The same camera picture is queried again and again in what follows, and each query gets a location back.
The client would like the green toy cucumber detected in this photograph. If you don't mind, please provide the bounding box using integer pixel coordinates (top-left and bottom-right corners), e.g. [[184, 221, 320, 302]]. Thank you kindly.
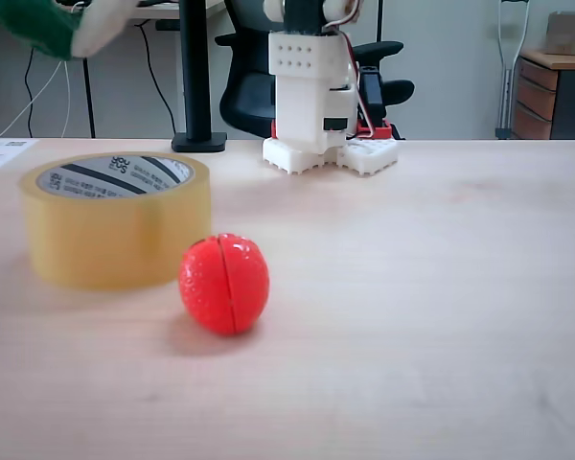
[[0, 0, 85, 62]]

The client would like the white desk with black legs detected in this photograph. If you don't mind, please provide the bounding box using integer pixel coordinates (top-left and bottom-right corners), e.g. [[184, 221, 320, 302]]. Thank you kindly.
[[0, 0, 227, 140]]

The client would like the black monitor stand pole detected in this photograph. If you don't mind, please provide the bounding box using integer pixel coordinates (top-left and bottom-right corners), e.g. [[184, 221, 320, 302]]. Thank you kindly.
[[171, 0, 229, 154]]

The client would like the black office chair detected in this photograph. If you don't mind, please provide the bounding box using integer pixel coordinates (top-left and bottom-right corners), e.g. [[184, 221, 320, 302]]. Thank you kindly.
[[214, 0, 416, 141]]

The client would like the white paper sheet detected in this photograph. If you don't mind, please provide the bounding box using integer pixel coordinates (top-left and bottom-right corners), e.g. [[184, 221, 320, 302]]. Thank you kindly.
[[0, 138, 40, 172]]

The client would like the clear packing tape roll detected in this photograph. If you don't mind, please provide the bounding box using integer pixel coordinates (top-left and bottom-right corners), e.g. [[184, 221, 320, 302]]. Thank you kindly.
[[19, 151, 214, 292]]

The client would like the red toy tomato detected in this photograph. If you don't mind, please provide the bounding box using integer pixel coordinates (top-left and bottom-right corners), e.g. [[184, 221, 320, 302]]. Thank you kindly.
[[178, 232, 271, 337]]

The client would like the grey metal crutch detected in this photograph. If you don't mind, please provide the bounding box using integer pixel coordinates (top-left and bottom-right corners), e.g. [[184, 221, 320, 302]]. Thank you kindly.
[[494, 0, 534, 141]]

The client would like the wooden drawer cabinet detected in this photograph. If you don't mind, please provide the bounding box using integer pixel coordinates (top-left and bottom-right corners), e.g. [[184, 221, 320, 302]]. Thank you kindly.
[[512, 46, 575, 141]]

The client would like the cardboard box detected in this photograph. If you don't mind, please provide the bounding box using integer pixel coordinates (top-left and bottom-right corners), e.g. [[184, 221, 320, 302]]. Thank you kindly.
[[541, 11, 575, 57]]

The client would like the black cable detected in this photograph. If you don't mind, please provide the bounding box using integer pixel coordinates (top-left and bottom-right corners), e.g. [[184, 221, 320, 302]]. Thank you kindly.
[[136, 21, 179, 138], [22, 45, 45, 139]]

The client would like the white cable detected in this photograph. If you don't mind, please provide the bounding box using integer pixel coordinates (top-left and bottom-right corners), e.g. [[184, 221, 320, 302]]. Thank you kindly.
[[0, 57, 78, 139]]

